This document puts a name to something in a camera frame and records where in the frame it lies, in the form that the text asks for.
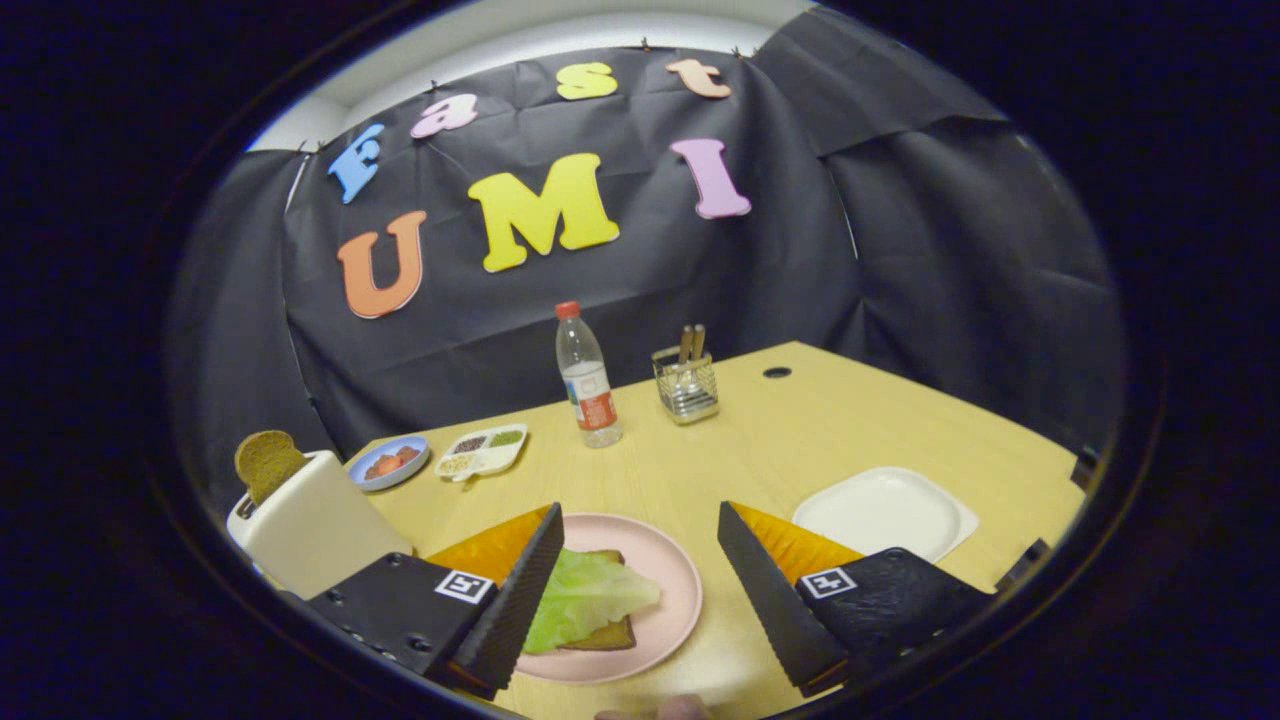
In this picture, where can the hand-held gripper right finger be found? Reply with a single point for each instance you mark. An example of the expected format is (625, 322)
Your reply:
(775, 610)

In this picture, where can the clear red-capped water bottle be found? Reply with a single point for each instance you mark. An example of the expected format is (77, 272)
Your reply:
(590, 390)

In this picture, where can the pink round plate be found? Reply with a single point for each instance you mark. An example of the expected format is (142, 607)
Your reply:
(665, 570)

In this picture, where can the green lettuce leaf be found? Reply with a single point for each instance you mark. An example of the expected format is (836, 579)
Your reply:
(590, 595)

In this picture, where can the black backdrop cloth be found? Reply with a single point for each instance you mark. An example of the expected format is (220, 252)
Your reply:
(500, 330)

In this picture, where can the small blue plate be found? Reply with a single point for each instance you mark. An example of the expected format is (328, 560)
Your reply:
(385, 480)

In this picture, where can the red food pieces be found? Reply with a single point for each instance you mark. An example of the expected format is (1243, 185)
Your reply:
(390, 462)

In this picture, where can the white toaster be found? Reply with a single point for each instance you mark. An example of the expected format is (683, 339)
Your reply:
(315, 530)

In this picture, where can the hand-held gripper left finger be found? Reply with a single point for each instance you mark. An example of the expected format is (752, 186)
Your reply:
(515, 600)

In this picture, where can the white divided condiment tray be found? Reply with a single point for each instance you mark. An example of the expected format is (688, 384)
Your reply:
(482, 452)

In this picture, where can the white square plate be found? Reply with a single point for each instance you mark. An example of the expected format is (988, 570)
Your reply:
(885, 512)

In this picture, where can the brown toast slice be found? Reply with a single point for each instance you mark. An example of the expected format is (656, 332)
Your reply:
(265, 460)
(612, 637)

